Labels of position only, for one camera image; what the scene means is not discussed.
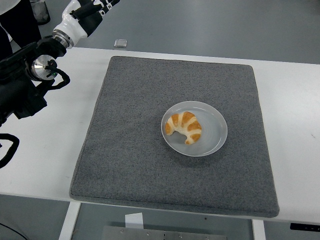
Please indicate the person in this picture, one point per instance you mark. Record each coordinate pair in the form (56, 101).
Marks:
(22, 25)

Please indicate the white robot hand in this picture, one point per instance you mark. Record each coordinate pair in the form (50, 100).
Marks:
(75, 27)

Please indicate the golden croissant bread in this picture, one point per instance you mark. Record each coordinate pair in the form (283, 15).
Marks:
(192, 125)

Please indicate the dark mesh waste bin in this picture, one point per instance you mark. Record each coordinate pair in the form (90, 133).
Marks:
(41, 11)

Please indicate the black table control panel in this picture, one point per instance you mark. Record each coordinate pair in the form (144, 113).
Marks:
(305, 226)

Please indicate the light grey round plate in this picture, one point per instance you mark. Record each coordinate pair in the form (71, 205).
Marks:
(212, 142)

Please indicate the small silver floor box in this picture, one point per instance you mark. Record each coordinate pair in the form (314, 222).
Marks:
(120, 43)

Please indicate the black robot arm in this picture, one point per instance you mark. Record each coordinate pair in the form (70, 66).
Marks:
(17, 95)

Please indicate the white table leg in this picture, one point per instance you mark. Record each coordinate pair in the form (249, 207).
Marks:
(67, 222)
(258, 231)

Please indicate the grey felt mat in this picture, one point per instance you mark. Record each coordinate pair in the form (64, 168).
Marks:
(175, 175)

